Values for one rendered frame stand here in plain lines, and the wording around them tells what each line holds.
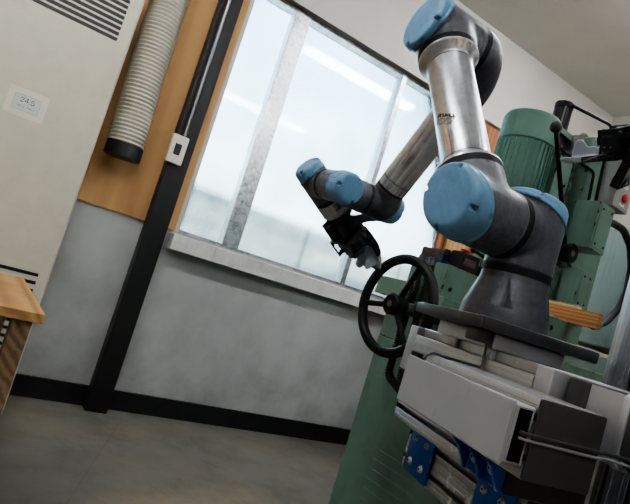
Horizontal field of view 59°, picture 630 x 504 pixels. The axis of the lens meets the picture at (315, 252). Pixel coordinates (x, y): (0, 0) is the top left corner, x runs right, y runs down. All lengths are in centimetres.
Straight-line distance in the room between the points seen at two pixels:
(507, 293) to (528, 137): 92
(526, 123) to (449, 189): 95
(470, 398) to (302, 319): 233
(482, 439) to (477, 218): 34
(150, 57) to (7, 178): 76
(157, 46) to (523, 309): 197
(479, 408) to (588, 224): 125
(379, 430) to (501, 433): 112
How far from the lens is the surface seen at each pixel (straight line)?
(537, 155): 181
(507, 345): 92
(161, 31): 256
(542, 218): 98
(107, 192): 259
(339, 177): 124
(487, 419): 68
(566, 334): 161
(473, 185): 87
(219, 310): 278
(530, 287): 97
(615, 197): 200
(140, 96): 248
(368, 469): 177
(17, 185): 227
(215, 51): 272
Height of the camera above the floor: 77
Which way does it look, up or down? 4 degrees up
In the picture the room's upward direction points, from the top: 17 degrees clockwise
